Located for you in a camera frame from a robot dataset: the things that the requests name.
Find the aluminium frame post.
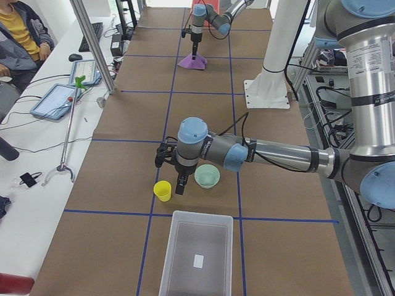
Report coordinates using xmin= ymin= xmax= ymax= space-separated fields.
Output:
xmin=70 ymin=0 xmax=115 ymax=94

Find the teach pendant tablet near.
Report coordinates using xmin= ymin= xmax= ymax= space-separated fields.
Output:
xmin=30 ymin=83 xmax=81 ymax=120

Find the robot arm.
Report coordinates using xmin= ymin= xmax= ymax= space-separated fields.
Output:
xmin=170 ymin=1 xmax=394 ymax=210
xmin=182 ymin=0 xmax=254 ymax=61

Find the black power adapter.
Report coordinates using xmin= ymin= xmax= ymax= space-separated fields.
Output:
xmin=110 ymin=34 xmax=123 ymax=57

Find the reacher grabber tool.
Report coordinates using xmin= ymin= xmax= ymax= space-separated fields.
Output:
xmin=41 ymin=75 xmax=86 ymax=187

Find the yellow plastic cup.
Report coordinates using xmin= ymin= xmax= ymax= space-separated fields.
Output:
xmin=153 ymin=181 xmax=172 ymax=202

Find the white label in box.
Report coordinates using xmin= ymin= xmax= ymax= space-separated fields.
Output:
xmin=193 ymin=254 xmax=204 ymax=269

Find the black computer mouse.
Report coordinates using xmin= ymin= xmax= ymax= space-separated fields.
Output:
xmin=69 ymin=54 xmax=83 ymax=62

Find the small metal cylinder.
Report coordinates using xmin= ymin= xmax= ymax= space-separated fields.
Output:
xmin=96 ymin=97 xmax=106 ymax=108

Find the black keyboard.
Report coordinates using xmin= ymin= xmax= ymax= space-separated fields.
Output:
xmin=78 ymin=22 xmax=104 ymax=52

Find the seated person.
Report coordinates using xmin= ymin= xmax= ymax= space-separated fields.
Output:
xmin=1 ymin=1 xmax=55 ymax=92

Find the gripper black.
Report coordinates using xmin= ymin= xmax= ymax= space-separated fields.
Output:
xmin=190 ymin=25 xmax=202 ymax=60
xmin=175 ymin=157 xmax=198 ymax=195

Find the teach pendant tablet far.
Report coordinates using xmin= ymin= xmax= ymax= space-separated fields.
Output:
xmin=68 ymin=59 xmax=101 ymax=86

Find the purple cloth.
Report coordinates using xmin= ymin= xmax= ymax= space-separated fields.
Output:
xmin=178 ymin=54 xmax=207 ymax=70

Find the white pillar mount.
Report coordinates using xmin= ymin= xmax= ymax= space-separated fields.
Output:
xmin=244 ymin=0 xmax=310 ymax=109

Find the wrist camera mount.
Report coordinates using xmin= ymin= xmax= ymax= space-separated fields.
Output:
xmin=155 ymin=136 xmax=178 ymax=168
xmin=181 ymin=27 xmax=191 ymax=38

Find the green ceramic bowl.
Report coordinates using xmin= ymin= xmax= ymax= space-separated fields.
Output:
xmin=194 ymin=164 xmax=220 ymax=189

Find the translucent plastic storage box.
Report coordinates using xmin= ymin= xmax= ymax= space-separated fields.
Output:
xmin=159 ymin=210 xmax=233 ymax=295

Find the red cylinder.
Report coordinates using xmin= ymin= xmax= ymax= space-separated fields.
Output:
xmin=1 ymin=273 xmax=35 ymax=295

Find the teach pendant tablet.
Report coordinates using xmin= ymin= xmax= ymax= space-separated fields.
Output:
xmin=30 ymin=83 xmax=81 ymax=120
xmin=68 ymin=59 xmax=101 ymax=86

